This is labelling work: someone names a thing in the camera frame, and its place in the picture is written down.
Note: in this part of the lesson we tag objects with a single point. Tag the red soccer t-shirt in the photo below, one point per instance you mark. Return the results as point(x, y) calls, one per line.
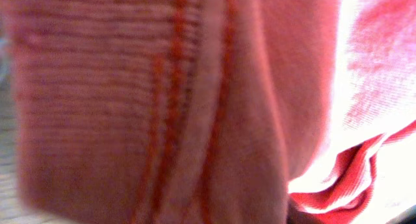
point(214, 111)

